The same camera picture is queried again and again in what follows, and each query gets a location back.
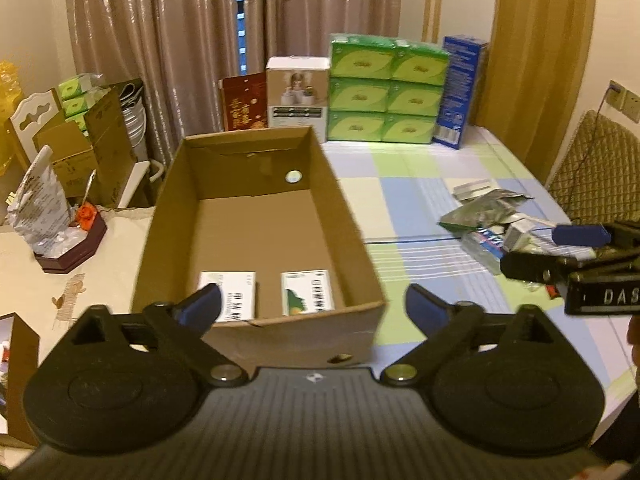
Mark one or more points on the brown box at edge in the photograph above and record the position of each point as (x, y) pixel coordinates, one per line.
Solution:
(19, 361)

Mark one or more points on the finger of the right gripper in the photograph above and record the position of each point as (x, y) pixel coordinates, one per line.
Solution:
(552, 269)
(617, 234)

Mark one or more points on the dark red hexagonal tray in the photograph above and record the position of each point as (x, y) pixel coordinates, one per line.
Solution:
(78, 254)

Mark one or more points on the open brown cardboard box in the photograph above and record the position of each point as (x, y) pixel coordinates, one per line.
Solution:
(263, 201)

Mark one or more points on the silver foil pouch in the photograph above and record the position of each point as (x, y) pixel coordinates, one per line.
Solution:
(482, 205)

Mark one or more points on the blue milk carton box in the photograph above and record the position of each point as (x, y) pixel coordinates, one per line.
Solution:
(467, 61)

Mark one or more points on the brown paper bag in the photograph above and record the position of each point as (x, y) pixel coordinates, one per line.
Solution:
(97, 162)

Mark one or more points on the yellow plastic bag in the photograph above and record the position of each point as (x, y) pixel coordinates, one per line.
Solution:
(10, 93)

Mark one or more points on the wall power socket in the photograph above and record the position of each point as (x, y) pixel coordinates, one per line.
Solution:
(623, 100)

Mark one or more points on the white bird medicine box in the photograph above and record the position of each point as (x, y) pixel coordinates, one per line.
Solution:
(519, 228)

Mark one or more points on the beige shiny curtain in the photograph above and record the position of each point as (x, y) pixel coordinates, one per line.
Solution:
(181, 49)

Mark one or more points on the white product box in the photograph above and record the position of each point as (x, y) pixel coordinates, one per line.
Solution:
(298, 93)

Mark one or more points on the clear plastic blister pack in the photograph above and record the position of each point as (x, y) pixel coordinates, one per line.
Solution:
(486, 247)

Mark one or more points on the checked tablecloth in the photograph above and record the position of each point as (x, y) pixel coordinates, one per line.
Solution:
(406, 199)

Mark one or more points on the ochre curtain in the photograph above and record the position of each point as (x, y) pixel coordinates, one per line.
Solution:
(537, 57)

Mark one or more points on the green white medicine box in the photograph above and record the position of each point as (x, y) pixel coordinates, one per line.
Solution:
(306, 292)

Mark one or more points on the green tissue multipack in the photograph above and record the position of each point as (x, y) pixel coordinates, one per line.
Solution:
(384, 89)

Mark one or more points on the dark red gift box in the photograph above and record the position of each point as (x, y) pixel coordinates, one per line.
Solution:
(244, 102)

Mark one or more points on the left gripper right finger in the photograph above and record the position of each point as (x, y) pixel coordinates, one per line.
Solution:
(448, 330)

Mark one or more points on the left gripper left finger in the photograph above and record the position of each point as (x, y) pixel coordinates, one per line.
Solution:
(179, 329)

